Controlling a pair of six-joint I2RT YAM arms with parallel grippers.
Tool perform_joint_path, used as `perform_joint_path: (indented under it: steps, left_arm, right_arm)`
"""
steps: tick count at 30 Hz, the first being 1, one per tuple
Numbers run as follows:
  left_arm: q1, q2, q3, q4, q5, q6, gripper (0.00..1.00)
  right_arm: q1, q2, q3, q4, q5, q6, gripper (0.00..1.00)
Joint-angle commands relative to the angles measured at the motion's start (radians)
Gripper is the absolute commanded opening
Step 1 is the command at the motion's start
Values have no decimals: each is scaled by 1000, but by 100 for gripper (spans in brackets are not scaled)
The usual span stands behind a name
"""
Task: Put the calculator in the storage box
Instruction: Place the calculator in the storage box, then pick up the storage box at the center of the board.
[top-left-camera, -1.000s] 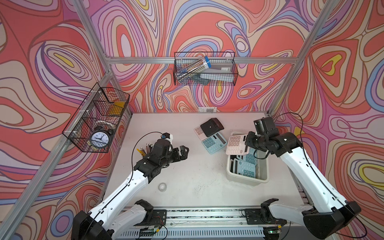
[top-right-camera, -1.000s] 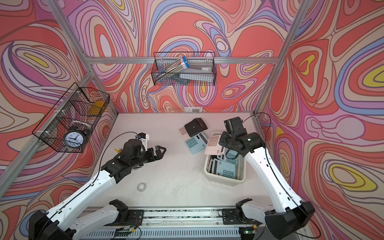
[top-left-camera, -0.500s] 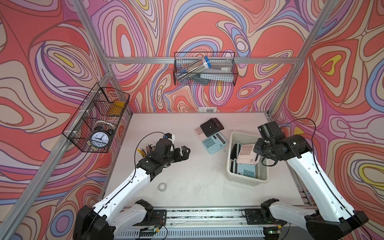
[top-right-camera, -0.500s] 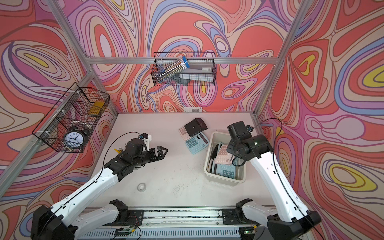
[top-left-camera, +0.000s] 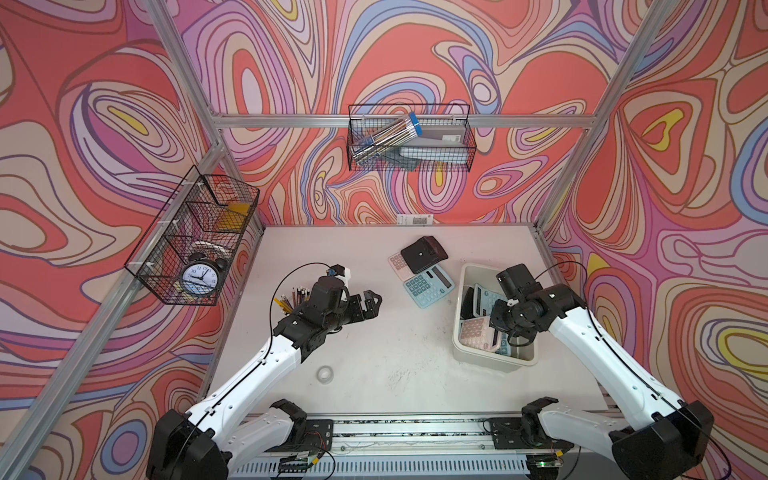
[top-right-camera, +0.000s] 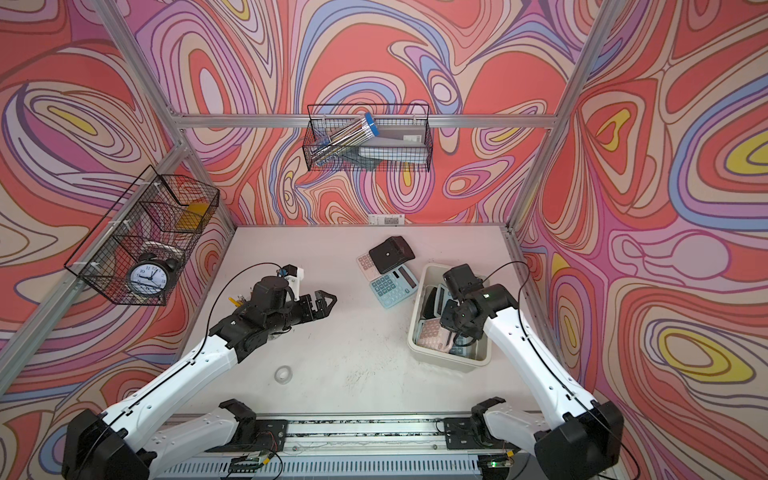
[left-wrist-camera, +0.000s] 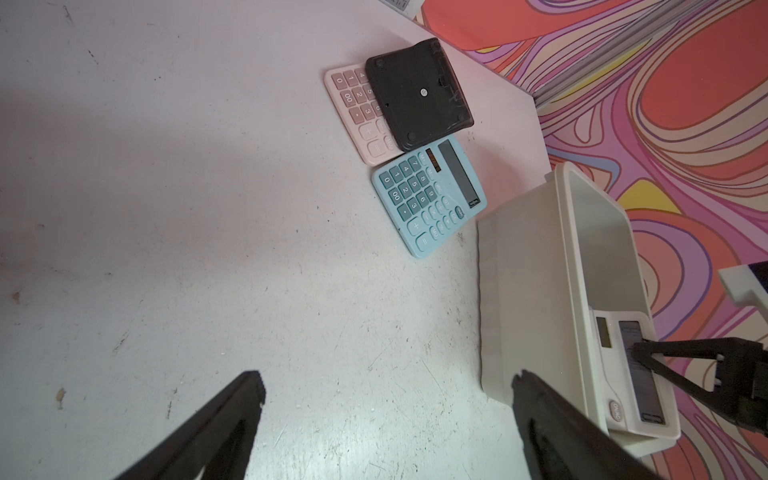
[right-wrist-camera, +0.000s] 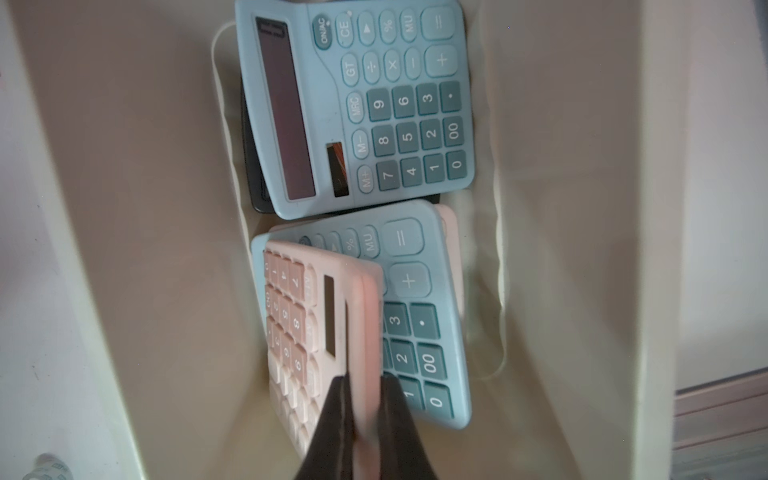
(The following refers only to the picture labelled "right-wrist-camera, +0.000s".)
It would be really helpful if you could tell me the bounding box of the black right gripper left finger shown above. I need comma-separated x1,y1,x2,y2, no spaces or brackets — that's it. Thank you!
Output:
294,375,355,480

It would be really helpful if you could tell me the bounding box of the light blue calculator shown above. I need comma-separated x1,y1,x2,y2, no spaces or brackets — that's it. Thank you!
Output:
235,1,476,220
251,200,472,429

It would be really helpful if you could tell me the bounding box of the white plastic storage box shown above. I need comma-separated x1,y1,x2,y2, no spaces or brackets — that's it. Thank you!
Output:
1,1,692,479

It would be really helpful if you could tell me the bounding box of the white pink-keyed calculator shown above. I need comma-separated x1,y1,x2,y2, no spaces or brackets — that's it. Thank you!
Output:
258,240,384,479

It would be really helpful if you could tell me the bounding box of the clear tape roll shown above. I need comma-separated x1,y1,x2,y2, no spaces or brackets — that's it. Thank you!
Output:
22,453,74,480

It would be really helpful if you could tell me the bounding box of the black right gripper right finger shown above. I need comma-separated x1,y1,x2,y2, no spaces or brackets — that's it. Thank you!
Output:
377,374,437,479

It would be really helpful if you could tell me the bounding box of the pink calculator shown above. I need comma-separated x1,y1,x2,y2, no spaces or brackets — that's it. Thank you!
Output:
434,204,466,322

